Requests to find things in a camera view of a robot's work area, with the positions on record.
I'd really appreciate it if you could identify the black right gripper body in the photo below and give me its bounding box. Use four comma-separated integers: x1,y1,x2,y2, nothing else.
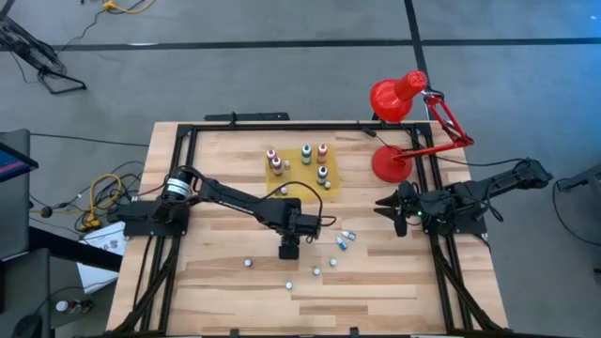
397,180,427,223

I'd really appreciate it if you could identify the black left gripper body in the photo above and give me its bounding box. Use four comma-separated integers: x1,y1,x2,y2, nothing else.
280,196,325,239

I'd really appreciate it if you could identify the yellow translucent plastic tray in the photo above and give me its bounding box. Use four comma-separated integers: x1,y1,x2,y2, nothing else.
265,143,342,204

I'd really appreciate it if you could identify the red desk lamp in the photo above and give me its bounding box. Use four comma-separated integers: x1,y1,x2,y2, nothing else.
368,69,475,184

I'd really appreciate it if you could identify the black bar device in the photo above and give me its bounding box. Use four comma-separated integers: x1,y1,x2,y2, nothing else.
205,111,291,123

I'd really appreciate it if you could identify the black floor stand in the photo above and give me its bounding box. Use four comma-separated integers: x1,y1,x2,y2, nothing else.
556,162,601,193

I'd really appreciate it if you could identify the white printed paper box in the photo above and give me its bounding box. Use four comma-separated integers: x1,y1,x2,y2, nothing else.
76,220,128,295

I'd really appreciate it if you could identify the black floor beam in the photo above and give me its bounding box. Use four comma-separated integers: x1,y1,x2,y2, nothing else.
27,226,124,273

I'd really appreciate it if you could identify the grey cabinet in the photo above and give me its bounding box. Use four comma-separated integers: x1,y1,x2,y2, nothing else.
0,129,32,262

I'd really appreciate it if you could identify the laptop with lit screen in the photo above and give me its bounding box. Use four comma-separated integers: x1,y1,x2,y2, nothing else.
0,140,39,184

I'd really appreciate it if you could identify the black tripod stand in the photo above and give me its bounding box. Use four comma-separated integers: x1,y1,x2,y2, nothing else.
0,12,88,96

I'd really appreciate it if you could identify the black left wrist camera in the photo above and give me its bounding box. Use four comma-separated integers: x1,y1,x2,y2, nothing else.
278,234,301,261

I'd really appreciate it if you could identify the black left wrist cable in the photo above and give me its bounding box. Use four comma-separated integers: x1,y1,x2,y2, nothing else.
260,186,338,243

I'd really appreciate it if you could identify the black lamp cable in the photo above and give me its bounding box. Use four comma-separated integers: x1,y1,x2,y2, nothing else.
357,120,403,159

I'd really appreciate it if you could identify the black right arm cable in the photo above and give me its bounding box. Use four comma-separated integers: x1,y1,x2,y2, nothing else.
422,152,532,169

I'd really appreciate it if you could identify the black aluminium table frame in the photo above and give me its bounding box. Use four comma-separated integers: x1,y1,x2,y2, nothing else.
112,122,506,338

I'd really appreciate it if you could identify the yellow coiled cable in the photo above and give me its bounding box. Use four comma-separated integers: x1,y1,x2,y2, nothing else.
82,173,124,231

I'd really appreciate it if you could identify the thin black floor cable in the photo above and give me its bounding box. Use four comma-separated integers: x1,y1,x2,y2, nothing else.
30,132,149,147

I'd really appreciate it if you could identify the yellow floor cable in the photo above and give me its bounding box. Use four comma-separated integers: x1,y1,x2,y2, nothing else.
101,0,157,14

